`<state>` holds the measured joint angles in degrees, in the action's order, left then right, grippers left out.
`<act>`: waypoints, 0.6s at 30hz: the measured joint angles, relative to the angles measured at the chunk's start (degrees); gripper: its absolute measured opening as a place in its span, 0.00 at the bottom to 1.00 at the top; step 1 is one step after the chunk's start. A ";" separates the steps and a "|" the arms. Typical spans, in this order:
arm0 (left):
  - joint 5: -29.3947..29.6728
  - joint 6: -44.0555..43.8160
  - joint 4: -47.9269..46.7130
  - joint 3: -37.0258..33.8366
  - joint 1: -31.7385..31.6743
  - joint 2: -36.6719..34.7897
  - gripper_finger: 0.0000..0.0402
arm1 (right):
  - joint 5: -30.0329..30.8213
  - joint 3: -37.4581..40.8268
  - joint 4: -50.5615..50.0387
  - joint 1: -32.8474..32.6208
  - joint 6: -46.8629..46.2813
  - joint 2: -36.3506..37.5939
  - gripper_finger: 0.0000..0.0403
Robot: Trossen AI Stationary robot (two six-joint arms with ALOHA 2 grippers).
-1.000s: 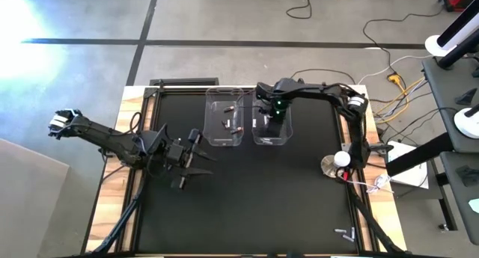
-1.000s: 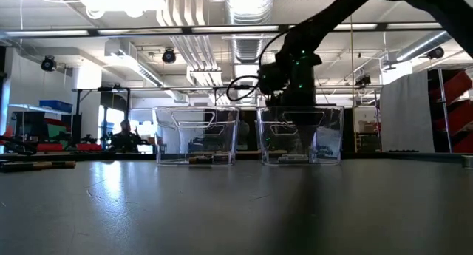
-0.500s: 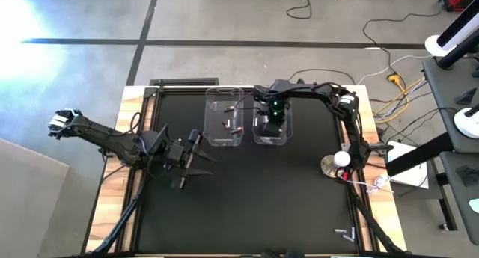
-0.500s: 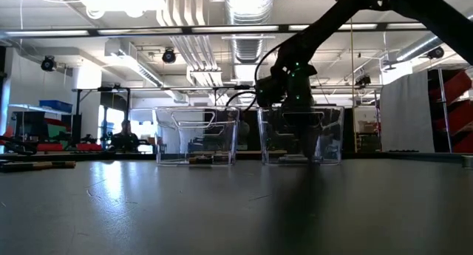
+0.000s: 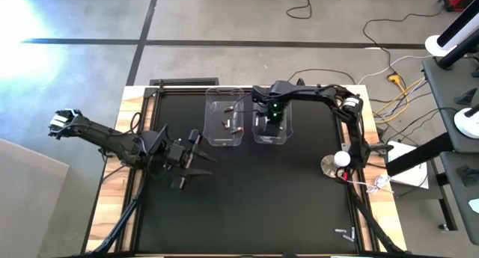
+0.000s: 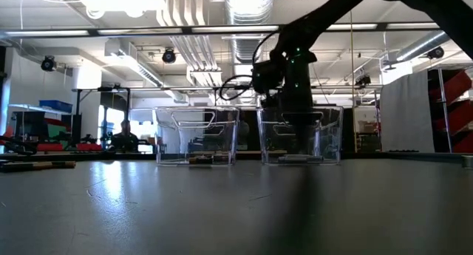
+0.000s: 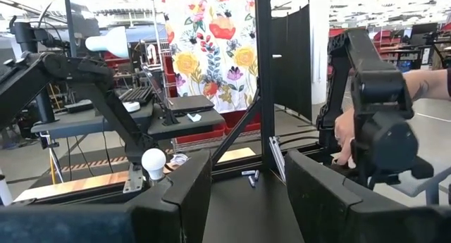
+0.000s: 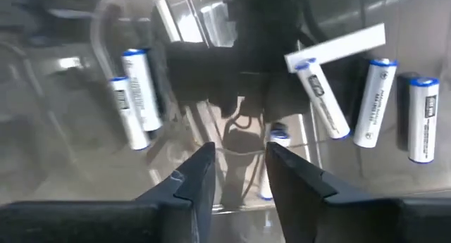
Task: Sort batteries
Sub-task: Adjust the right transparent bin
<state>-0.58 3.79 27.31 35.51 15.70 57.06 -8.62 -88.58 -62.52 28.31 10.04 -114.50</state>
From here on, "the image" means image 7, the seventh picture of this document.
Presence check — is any black keyboard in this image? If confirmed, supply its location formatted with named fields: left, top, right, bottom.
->
left=118, top=85, right=156, bottom=106

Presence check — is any grey bench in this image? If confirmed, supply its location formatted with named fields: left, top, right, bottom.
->
left=390, top=165, right=451, bottom=206

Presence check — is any person's forearm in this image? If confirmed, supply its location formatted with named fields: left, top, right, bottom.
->
left=402, top=68, right=451, bottom=102

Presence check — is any grey desk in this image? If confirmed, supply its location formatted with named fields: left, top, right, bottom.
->
left=30, top=96, right=226, bottom=142

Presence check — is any red storage crate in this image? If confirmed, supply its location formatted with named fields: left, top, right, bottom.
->
left=175, top=108, right=264, bottom=145

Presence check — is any white light bulb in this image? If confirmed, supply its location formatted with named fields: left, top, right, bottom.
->
left=141, top=147, right=168, bottom=182

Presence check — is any white conical stand foot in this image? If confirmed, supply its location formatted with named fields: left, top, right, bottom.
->
left=85, top=25, right=130, bottom=60

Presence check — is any silver aluminium bar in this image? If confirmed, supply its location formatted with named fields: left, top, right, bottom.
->
left=268, top=136, right=287, bottom=183

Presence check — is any black partition screen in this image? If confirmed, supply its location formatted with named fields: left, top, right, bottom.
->
left=270, top=3, right=314, bottom=123

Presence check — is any chrome wire rack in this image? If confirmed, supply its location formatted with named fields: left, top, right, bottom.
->
left=140, top=0, right=174, bottom=98

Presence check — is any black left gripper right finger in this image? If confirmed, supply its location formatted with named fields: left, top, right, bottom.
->
left=283, top=149, right=451, bottom=243

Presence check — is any floral curtain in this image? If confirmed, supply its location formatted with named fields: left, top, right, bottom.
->
left=161, top=0, right=262, bottom=114

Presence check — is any person's hand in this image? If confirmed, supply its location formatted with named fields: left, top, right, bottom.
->
left=333, top=107, right=358, bottom=166

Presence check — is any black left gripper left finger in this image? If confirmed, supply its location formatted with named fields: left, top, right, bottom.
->
left=0, top=148, right=213, bottom=243

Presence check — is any black laptop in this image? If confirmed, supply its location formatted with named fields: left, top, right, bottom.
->
left=168, top=94, right=216, bottom=114

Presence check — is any grey metal bracket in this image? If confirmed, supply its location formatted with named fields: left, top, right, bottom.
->
left=122, top=163, right=146, bottom=195

